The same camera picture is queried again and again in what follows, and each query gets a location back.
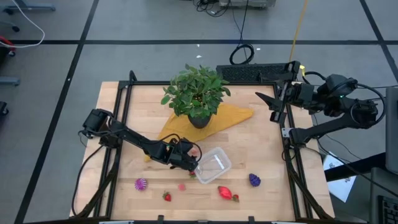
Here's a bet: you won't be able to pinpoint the black cable bundle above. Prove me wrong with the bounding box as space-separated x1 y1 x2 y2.
192 0 231 18

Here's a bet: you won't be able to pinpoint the white paper sheet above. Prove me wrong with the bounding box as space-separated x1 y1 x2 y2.
323 151 357 203

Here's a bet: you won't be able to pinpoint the black aluminium table frame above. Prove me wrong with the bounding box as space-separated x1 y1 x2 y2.
71 70 335 223

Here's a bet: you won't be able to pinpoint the black coiled cable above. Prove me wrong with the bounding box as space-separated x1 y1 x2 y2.
229 0 255 65

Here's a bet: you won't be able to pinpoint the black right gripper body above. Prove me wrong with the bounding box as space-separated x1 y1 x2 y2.
282 83 317 111

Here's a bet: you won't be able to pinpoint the yellow cloth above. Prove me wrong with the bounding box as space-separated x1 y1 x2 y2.
144 103 254 162

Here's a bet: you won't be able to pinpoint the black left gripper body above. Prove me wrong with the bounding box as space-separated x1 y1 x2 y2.
166 139 188 170

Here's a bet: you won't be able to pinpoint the yellow cable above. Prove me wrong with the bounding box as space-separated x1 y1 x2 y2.
289 0 308 62

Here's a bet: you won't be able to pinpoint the black mesh computer box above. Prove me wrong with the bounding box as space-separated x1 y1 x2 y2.
216 63 295 83

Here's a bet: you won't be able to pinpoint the grey floor device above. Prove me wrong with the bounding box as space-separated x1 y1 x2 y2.
219 0 276 9

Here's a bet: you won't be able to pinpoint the clear plastic tupperware container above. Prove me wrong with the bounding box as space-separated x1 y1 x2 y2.
195 146 233 185

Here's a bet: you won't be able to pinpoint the grey chair base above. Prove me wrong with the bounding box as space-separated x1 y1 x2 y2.
0 0 57 15

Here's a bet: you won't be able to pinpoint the grey metal floor leg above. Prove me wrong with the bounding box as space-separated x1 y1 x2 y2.
0 77 21 86

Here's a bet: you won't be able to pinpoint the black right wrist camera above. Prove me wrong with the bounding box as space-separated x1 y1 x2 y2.
287 60 302 82

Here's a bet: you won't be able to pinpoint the white cable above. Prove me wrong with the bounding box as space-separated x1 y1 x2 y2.
0 0 46 49

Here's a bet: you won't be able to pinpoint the purple white striped toy ball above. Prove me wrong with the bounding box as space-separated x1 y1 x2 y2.
134 177 148 191

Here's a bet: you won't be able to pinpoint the black keyboard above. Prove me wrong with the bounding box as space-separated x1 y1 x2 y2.
377 195 398 224

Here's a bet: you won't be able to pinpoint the green plant in black pot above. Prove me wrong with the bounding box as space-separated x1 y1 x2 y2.
160 63 231 129

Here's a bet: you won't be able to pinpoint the black desk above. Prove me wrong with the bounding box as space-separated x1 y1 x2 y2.
325 152 398 224

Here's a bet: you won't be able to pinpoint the purple toy grapes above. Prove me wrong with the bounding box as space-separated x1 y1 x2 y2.
248 173 262 188

